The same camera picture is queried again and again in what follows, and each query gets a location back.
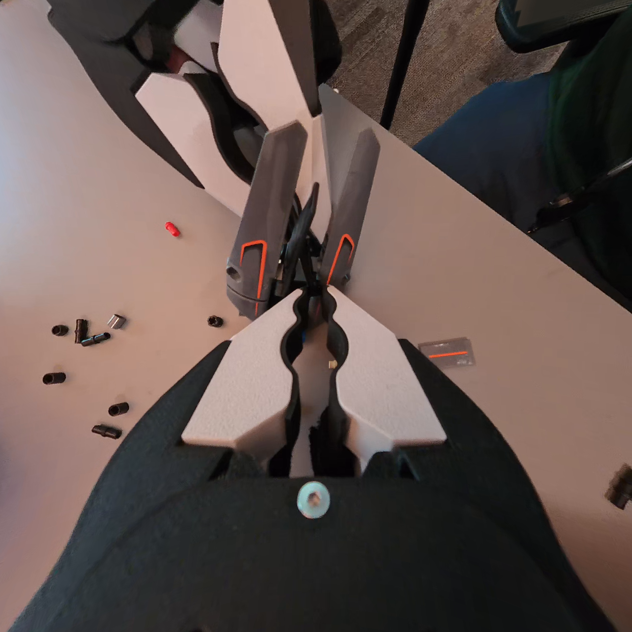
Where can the black lego cylinder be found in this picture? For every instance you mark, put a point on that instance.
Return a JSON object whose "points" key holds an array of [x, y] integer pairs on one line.
{"points": [[54, 378], [118, 409]]}

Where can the black lego pin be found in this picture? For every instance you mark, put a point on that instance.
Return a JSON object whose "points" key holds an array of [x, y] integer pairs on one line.
{"points": [[96, 338]]}

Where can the small red lego piece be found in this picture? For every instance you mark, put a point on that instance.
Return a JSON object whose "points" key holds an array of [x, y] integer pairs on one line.
{"points": [[171, 228]]}

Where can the person's blue-trousered leg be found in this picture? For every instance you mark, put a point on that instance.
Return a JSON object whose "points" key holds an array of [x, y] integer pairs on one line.
{"points": [[493, 148]]}

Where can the dark grey orange-striped lego tile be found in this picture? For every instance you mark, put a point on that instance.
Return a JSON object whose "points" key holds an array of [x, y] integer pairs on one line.
{"points": [[447, 351]]}

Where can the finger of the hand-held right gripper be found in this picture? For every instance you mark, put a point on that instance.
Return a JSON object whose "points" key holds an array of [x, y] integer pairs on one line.
{"points": [[266, 54], [173, 123]]}

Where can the black lego pin connector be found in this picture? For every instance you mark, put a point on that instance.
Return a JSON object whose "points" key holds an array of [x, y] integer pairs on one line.
{"points": [[80, 330]]}

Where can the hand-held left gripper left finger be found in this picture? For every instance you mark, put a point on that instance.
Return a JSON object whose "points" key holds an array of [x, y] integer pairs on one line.
{"points": [[237, 390]]}

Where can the long black lego piece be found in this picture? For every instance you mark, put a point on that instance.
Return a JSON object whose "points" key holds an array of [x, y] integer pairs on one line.
{"points": [[106, 431]]}

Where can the dark grey lego spaceship model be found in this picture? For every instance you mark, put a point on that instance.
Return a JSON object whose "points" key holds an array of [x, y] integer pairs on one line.
{"points": [[266, 197]]}

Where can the black T-shaped lego piece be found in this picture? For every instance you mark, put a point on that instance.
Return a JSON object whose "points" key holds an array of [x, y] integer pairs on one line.
{"points": [[619, 486]]}

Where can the person's green sweater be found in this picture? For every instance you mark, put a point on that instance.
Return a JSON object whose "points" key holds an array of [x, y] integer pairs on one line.
{"points": [[592, 98]]}

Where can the black metal table leg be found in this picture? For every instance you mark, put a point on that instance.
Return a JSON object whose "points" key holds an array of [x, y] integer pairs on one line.
{"points": [[402, 64]]}

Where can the dark office chair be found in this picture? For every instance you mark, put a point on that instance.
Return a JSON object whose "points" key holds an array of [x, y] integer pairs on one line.
{"points": [[523, 29]]}

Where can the black lego bush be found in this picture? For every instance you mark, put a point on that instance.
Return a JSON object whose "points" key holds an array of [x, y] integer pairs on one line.
{"points": [[215, 321], [60, 330]]}

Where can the grey-tipped lego piece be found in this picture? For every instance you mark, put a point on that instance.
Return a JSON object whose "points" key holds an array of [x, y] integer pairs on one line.
{"points": [[116, 321]]}

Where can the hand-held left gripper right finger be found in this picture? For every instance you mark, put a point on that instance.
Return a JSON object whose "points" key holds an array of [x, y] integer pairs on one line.
{"points": [[385, 390]]}

